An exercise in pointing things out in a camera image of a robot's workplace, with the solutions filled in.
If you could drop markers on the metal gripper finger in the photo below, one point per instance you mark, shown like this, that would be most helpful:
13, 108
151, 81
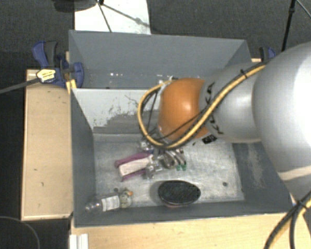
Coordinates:
146, 145
150, 171

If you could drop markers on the black oval brush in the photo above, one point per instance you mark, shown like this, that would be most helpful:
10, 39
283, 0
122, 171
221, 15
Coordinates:
178, 193

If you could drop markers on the grey metal bin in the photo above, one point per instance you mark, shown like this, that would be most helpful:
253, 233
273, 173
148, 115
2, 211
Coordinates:
212, 170

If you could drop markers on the clear plastic bottle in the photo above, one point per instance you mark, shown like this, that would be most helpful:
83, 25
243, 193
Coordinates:
110, 203

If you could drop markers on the pale wood flat board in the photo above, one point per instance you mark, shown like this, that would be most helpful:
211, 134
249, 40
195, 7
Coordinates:
46, 149

